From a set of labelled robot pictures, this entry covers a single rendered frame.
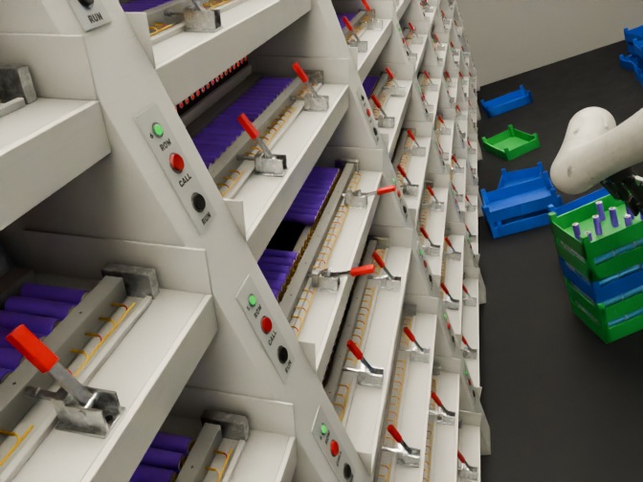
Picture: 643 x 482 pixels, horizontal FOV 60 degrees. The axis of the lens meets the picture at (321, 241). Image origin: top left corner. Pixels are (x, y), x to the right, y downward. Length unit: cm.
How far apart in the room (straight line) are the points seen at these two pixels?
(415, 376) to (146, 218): 83
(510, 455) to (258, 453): 117
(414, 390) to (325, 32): 74
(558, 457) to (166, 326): 134
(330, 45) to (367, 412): 68
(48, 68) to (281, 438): 43
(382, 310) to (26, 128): 79
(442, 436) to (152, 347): 97
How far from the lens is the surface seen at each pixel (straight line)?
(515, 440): 176
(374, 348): 101
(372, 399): 93
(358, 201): 105
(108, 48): 53
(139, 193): 51
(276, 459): 63
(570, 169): 143
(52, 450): 45
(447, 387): 147
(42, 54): 51
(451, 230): 206
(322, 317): 79
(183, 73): 62
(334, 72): 115
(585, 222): 196
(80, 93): 50
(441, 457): 134
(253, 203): 69
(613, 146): 133
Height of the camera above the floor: 132
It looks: 24 degrees down
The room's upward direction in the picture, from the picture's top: 25 degrees counter-clockwise
